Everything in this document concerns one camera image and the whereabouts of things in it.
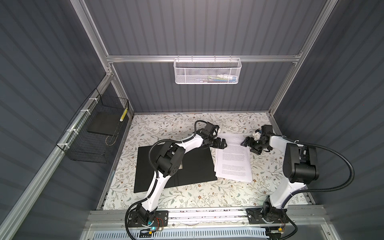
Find printed paper sheet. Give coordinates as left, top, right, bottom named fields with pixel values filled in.
left=215, top=142, right=253, bottom=183
left=218, top=133, right=252, bottom=145

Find blue folder with black inside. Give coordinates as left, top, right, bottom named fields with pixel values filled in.
left=134, top=146, right=217, bottom=193

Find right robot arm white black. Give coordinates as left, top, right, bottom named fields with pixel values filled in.
left=241, top=134, right=319, bottom=224

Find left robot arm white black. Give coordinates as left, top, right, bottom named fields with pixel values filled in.
left=127, top=120, right=228, bottom=226

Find pens in white basket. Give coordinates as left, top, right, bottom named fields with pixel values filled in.
left=200, top=75, right=238, bottom=84

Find yellow marker in basket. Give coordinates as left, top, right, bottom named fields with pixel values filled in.
left=120, top=108, right=128, bottom=122

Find black pad in basket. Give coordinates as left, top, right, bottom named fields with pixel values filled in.
left=87, top=112, right=121, bottom=136

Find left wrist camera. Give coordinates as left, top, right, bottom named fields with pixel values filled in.
left=202, top=122, right=220, bottom=137

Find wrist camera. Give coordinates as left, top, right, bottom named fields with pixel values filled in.
left=254, top=125, right=274, bottom=140
left=202, top=122, right=220, bottom=137

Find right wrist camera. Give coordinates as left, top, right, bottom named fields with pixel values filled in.
left=254, top=125, right=274, bottom=140

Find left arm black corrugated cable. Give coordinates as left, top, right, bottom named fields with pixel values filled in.
left=124, top=119, right=211, bottom=240

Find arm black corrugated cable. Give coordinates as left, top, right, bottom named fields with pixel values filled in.
left=278, top=142, right=356, bottom=240
left=124, top=119, right=211, bottom=240

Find white wire mesh basket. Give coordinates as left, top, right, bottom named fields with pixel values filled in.
left=173, top=57, right=242, bottom=85

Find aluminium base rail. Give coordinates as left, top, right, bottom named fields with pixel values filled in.
left=125, top=206, right=301, bottom=229

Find white ventilated cable duct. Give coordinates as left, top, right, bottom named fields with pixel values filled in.
left=91, top=227, right=268, bottom=240

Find aluminium frame of enclosure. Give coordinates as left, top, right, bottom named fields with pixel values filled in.
left=1, top=1, right=331, bottom=240

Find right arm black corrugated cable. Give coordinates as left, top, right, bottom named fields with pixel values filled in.
left=278, top=142, right=356, bottom=240

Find black wire basket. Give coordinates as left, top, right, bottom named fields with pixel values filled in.
left=57, top=90, right=130, bottom=164

